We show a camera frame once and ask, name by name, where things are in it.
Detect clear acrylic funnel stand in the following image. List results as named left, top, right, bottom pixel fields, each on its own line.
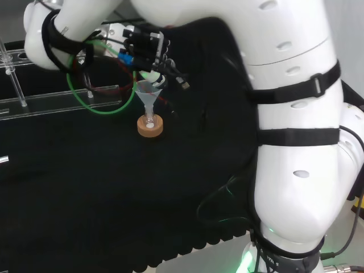
left=0, top=39, right=121, bottom=121

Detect black bench cloth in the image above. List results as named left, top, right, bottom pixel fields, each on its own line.
left=0, top=16, right=364, bottom=273

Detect yellow stop button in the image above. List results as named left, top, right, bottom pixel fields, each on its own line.
left=350, top=193, right=364, bottom=217

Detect black plug cable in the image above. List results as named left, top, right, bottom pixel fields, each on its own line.
left=163, top=58, right=191, bottom=92

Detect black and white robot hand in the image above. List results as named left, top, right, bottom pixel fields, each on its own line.
left=121, top=23, right=172, bottom=88

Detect translucent plastic funnel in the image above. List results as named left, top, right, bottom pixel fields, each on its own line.
left=133, top=80, right=163, bottom=115

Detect cork ring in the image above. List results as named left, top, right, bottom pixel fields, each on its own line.
left=136, top=114, right=165, bottom=139

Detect grey metal base plate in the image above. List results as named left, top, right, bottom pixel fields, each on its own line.
left=155, top=238, right=257, bottom=273

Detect red cable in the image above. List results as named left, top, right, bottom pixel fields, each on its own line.
left=72, top=53, right=171, bottom=106

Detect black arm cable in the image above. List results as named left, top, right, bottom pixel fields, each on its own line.
left=195, top=173, right=257, bottom=231

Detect green cable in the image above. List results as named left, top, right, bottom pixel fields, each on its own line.
left=66, top=39, right=138, bottom=116

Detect clear round-bottom flask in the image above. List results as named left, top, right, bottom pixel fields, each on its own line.
left=143, top=111, right=156, bottom=129

